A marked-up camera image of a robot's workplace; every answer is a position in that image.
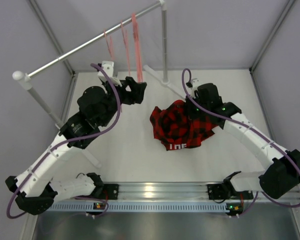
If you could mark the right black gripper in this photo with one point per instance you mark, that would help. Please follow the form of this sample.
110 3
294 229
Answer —
192 110

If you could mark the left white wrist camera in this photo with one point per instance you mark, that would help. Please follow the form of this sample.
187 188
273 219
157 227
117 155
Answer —
110 70

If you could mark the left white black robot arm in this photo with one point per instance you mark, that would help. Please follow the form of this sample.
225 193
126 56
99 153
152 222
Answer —
91 121

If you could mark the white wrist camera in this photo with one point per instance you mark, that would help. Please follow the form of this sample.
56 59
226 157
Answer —
193 83
110 70

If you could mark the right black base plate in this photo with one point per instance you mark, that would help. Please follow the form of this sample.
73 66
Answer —
219 192

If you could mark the pink wire hanger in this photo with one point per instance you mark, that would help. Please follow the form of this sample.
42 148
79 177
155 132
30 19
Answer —
110 45
126 45
138 56

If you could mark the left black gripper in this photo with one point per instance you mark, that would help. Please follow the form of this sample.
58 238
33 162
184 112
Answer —
129 91

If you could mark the aluminium mounting rail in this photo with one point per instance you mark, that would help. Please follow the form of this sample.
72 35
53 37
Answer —
162 191

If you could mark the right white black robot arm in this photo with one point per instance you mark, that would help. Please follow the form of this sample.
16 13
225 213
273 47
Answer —
280 171

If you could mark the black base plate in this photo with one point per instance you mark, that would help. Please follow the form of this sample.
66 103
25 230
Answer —
110 191
219 192

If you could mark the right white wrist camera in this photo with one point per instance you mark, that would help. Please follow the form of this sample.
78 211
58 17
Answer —
193 83

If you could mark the perforated cable duct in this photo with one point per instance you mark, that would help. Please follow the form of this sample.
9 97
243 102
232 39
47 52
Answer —
140 207

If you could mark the silver clothes rack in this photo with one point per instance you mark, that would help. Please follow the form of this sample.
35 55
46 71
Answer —
24 79

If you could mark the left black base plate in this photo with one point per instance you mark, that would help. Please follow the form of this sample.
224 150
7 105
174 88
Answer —
110 191

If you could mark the red black plaid shirt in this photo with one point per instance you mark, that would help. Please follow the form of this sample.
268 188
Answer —
175 130

